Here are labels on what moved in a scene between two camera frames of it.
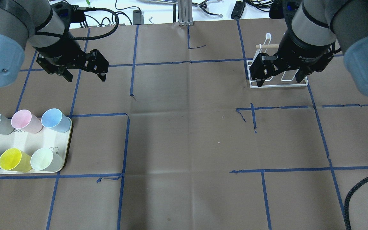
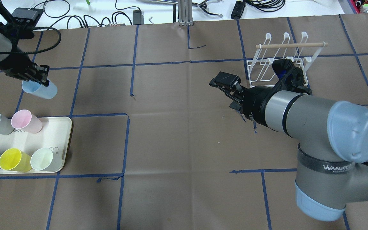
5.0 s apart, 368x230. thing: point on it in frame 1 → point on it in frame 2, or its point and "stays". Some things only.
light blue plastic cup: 54,118 → 39,90
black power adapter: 237,12 stays
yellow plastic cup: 14,159 stays
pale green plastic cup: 44,159 stays
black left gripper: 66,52 → 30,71
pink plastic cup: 23,119 stays
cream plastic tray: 57,142 stays
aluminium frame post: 185,13 stays
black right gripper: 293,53 → 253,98
